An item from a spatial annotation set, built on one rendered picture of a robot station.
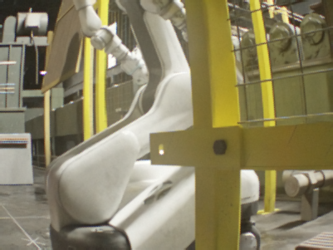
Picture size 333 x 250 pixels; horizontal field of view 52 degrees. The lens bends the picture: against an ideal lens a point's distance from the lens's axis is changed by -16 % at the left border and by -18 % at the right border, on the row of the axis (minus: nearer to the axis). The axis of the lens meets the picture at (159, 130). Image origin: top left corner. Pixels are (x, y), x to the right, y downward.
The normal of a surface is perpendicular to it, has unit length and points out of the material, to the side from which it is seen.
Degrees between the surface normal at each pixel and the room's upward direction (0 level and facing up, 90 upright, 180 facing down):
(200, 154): 90
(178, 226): 90
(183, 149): 90
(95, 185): 90
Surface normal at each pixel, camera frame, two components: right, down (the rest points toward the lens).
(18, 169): 0.52, -0.05
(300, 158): -0.85, 0.02
